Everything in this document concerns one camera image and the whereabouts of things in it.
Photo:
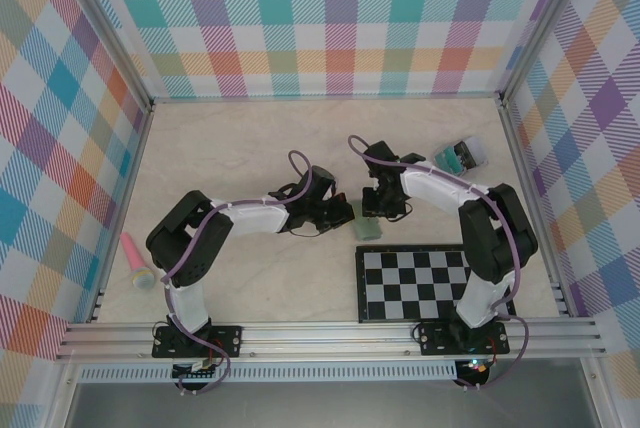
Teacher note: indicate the green card holder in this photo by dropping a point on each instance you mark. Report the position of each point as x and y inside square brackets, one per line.
[367, 230]

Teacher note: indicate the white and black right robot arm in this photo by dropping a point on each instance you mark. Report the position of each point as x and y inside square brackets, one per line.
[492, 243]

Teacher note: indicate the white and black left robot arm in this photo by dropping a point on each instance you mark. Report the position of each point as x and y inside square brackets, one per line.
[182, 268]

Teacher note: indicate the dark patterned credit card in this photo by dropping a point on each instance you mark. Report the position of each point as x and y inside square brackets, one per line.
[463, 155]

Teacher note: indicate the black and white chessboard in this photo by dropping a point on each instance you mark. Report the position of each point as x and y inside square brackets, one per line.
[415, 278]

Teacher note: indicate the grey metal shelf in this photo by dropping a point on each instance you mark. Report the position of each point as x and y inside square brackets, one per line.
[325, 405]

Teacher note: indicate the pink toy microphone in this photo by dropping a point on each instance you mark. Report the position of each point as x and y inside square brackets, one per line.
[134, 258]

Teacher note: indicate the round black LED board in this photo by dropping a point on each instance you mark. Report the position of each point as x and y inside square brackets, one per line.
[477, 367]

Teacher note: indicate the small green circuit board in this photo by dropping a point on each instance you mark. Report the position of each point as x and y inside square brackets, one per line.
[197, 367]

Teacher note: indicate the thin aluminium frame rail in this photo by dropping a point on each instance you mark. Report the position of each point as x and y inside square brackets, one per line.
[325, 97]

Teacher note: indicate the aluminium triple-slot frame rail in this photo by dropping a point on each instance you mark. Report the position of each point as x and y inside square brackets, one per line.
[325, 335]

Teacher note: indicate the aluminium side rail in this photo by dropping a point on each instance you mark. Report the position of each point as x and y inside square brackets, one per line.
[516, 148]
[121, 213]

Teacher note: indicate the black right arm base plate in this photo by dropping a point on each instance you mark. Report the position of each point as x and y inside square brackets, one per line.
[432, 338]

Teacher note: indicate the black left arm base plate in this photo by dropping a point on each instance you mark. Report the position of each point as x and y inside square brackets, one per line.
[227, 340]

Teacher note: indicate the aluminium frame post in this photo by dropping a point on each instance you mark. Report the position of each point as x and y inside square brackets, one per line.
[107, 23]
[539, 23]

